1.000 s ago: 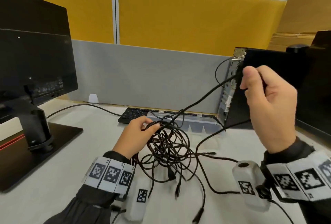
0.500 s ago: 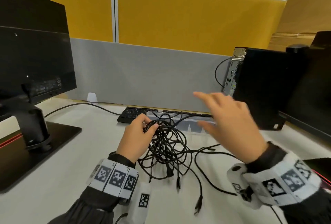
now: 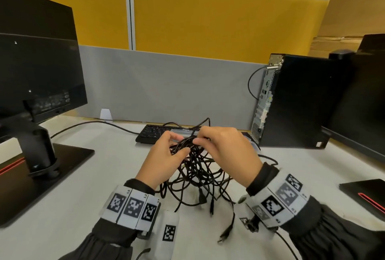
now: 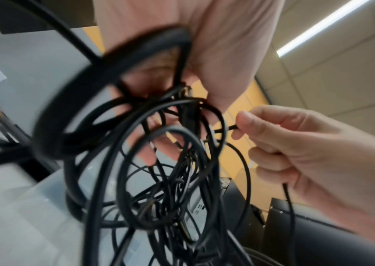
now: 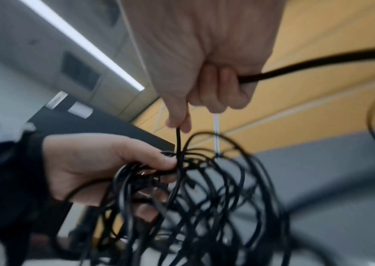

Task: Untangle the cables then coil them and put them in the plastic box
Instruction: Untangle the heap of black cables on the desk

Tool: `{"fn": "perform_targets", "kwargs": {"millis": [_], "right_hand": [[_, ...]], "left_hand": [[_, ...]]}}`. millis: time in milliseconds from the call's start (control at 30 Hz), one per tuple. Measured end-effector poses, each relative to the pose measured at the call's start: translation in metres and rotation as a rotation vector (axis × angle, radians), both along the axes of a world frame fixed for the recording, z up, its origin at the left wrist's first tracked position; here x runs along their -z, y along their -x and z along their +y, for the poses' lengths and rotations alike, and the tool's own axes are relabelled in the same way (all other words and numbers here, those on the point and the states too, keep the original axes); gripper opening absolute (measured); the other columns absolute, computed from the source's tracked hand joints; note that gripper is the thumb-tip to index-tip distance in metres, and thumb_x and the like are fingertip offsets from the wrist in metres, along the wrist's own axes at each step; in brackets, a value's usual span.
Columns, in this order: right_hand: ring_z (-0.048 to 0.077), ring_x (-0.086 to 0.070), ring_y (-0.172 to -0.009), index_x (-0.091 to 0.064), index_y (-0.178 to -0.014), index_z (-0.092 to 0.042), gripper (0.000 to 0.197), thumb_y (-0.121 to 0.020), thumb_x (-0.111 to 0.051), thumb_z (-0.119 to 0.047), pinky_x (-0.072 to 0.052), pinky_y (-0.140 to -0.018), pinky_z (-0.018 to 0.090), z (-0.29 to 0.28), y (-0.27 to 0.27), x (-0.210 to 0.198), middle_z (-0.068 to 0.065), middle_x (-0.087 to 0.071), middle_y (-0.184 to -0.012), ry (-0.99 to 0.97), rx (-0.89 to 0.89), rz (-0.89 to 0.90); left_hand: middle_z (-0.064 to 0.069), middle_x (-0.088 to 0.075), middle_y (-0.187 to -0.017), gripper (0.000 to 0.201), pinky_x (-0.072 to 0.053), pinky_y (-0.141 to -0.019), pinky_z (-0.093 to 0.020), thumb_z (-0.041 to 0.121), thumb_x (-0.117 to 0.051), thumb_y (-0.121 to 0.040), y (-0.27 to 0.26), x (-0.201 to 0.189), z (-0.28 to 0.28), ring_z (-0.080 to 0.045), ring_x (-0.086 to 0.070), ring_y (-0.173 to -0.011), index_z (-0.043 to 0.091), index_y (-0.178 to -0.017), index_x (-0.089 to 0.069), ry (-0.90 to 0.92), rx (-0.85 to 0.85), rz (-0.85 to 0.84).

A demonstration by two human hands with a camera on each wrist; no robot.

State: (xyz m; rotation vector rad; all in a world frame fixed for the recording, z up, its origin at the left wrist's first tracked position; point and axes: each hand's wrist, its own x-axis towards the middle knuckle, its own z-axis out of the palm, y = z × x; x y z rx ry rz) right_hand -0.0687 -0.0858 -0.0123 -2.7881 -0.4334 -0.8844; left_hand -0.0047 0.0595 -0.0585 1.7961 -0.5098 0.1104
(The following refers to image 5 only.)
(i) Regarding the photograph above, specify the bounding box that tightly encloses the person's left hand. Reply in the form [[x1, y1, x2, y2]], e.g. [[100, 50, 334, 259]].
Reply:
[[42, 132, 184, 222]]

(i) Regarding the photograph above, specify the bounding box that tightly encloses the person's right hand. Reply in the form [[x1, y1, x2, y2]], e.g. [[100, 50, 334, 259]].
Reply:
[[118, 0, 287, 134]]

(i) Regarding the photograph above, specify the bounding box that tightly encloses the tangle of black cables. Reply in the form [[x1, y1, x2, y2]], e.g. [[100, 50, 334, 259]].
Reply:
[[54, 131, 336, 266]]

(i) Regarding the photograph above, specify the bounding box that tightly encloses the black monitor with square stand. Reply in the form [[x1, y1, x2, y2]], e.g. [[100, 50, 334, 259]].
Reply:
[[26, 90, 177, 234]]

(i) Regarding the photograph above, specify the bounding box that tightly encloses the dark square ceiling panel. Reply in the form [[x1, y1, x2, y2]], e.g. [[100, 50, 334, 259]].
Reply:
[[60, 50, 101, 90]]

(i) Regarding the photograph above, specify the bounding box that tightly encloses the ceiling strip light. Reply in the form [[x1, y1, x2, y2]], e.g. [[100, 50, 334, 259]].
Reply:
[[20, 0, 145, 92]]

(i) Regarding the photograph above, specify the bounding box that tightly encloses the yellow partition panel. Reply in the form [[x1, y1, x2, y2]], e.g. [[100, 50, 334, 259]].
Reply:
[[131, 0, 375, 162]]

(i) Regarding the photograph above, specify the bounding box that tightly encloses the grey desk partition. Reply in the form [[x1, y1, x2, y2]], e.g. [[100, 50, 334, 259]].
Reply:
[[161, 124, 375, 266]]

